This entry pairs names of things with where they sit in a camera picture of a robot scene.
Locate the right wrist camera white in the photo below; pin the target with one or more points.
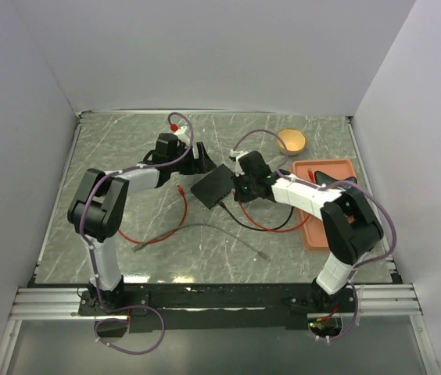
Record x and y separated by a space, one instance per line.
235 157

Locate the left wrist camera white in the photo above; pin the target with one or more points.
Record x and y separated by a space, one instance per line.
182 133

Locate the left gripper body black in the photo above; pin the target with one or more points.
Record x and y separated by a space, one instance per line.
188 166

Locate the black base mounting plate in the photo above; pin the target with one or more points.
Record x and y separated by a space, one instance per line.
149 307

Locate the blue star-shaped dish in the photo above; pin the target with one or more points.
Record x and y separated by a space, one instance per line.
322 178

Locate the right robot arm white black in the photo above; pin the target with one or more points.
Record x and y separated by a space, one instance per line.
350 225

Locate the yellow ceramic bowl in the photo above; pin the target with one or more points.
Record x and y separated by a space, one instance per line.
291 141

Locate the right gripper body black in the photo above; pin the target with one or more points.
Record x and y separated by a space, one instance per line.
244 188

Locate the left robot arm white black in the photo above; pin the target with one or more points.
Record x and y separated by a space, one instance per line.
97 208

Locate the salmon pink tray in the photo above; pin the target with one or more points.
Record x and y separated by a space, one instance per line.
312 232

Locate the black network switch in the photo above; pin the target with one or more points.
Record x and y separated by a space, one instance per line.
214 187

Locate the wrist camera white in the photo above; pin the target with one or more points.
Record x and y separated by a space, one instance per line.
182 133
235 157

